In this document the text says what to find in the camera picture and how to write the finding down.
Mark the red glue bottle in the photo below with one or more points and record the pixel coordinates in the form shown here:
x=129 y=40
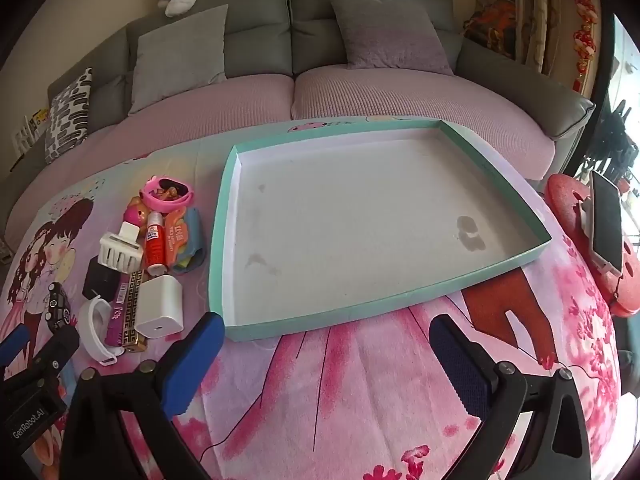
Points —
x=155 y=250

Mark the grey sofa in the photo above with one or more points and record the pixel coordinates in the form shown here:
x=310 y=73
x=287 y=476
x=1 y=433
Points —
x=310 y=5

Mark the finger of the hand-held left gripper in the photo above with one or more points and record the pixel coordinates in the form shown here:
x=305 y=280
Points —
x=55 y=352
x=15 y=344

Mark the beige patterned curtain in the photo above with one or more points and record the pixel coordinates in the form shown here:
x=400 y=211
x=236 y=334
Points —
x=540 y=5

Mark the orange patterned bag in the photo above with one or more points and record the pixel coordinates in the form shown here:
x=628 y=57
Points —
x=492 y=25

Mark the purple grey cushion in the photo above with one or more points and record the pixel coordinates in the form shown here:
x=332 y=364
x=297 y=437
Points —
x=390 y=30

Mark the gold patterned lighter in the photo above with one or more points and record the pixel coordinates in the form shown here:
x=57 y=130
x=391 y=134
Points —
x=134 y=285

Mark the smartphone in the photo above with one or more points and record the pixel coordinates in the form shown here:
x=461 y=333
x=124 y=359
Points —
x=607 y=220

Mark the dark cluttered rack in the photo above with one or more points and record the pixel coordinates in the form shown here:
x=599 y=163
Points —
x=612 y=135

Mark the white wrist band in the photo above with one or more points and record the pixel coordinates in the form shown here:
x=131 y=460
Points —
x=87 y=325

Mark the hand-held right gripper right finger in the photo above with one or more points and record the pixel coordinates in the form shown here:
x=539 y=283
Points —
x=460 y=370

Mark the red round stool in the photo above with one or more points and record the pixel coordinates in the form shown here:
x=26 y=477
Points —
x=565 y=200

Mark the white charger block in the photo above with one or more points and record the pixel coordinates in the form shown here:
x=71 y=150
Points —
x=157 y=305

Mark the black square box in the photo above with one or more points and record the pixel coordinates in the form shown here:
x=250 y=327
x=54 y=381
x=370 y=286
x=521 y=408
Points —
x=97 y=275

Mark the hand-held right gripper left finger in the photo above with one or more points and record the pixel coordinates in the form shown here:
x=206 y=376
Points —
x=195 y=360

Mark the red hanging decorations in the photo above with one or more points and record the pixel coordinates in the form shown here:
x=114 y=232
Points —
x=585 y=40

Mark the white book rack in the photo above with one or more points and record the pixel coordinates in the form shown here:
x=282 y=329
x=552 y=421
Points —
x=30 y=130

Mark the black toy car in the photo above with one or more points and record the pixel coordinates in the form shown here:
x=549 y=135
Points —
x=57 y=305

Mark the pink toy watch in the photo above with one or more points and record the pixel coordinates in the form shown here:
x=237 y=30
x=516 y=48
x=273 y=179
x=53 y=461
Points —
x=150 y=195

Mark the black white patterned cushion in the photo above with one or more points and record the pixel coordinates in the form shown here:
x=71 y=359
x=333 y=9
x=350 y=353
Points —
x=67 y=115

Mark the magenta tube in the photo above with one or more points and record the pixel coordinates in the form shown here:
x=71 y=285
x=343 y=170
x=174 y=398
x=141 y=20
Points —
x=117 y=310

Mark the teal cardboard tray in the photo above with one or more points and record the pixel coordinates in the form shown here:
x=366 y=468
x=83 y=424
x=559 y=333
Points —
x=350 y=220

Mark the pink puppy toy figure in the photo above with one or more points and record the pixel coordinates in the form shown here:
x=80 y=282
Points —
x=134 y=217

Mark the white hair claw clip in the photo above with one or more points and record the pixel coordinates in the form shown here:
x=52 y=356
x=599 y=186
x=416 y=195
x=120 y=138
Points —
x=117 y=257

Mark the pink sofa cover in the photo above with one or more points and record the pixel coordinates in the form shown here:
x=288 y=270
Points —
x=250 y=105

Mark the cartoon printed blanket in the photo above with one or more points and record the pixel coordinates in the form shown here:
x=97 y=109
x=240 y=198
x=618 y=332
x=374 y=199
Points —
x=350 y=385

